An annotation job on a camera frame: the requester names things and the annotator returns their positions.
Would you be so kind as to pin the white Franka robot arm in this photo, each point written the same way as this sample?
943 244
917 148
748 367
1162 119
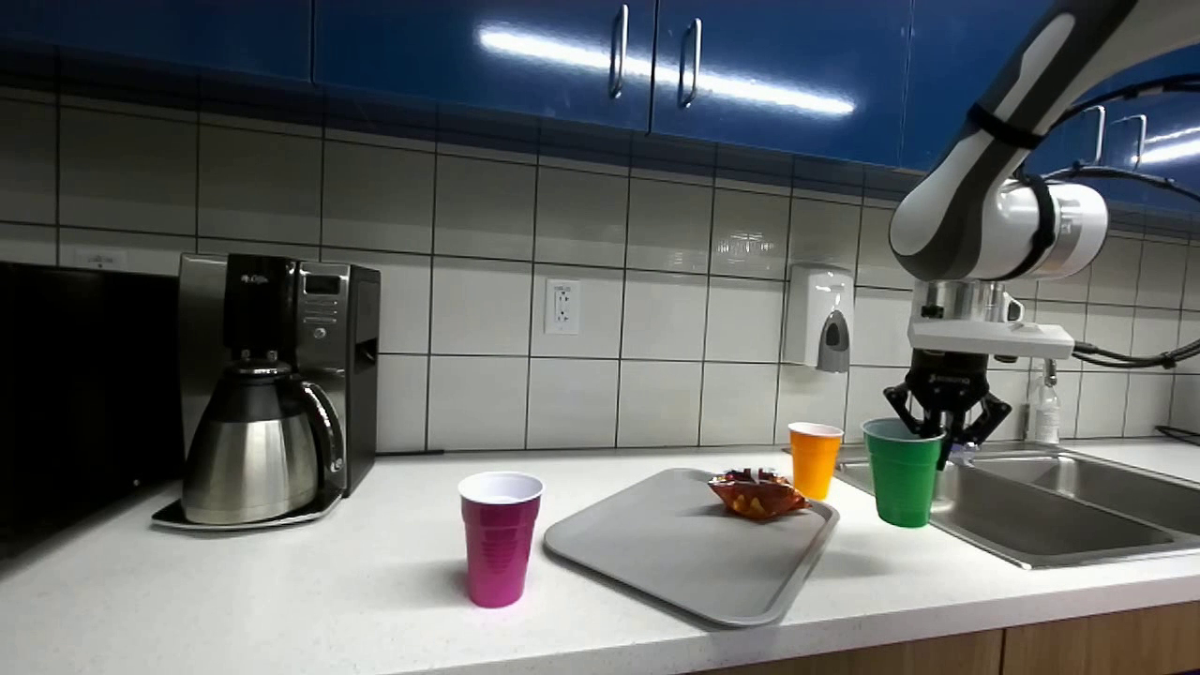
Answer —
977 199

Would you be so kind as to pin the stainless steel sink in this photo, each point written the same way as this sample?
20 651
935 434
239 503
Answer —
1062 513

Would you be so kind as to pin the black steel coffee maker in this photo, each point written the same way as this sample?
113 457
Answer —
339 352

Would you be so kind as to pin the green plastic cup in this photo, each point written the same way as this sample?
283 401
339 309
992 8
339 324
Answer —
903 481

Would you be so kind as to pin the white wall soap dispenser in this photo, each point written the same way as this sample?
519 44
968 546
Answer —
819 319

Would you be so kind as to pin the white wall outlet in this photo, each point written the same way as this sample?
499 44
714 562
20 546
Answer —
564 304

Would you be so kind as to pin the blue cabinet door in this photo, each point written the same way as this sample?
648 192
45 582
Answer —
775 62
435 62
150 32

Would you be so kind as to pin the clear soap bottle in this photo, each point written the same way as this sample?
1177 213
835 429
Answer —
1045 413

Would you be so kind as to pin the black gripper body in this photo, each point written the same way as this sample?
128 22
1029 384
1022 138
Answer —
952 377

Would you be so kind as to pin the red snack bag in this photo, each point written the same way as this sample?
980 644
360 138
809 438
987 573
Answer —
754 498

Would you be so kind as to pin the grey plastic tray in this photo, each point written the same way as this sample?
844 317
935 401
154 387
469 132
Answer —
649 549

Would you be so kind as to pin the black microwave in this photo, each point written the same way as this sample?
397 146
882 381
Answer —
80 401

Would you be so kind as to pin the pink plastic cup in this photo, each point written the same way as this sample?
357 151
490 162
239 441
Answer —
499 549

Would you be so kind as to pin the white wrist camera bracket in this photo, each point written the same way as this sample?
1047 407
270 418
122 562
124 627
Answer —
987 341

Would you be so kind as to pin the yellow plastic cup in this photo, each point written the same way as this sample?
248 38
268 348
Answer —
815 467

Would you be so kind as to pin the stainless steel carafe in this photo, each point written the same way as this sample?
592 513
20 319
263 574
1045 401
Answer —
258 452

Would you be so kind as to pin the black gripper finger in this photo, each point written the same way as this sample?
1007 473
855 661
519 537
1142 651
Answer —
987 422
903 411

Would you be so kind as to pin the wooden base cabinet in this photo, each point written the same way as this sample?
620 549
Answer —
1062 644

